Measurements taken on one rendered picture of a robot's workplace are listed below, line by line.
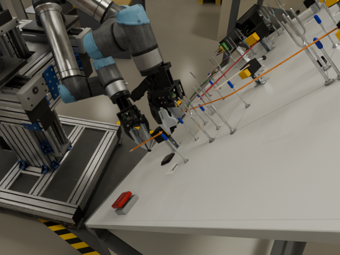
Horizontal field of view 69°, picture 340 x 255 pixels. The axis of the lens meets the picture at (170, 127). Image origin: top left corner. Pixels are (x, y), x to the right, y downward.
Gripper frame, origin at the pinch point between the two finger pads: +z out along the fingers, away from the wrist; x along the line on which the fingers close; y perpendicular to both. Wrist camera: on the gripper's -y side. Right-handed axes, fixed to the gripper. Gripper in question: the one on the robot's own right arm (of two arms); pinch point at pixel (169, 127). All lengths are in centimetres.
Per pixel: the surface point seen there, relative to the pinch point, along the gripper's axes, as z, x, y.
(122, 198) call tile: 6.3, -24.1, -5.1
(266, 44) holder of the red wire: -5, 48, 22
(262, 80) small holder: -4.7, 15.1, 26.3
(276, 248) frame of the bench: 53, 0, 24
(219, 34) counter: 37, 307, -91
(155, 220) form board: 2.2, -31.4, 12.2
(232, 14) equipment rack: -13, 92, -1
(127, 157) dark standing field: 70, 67, -109
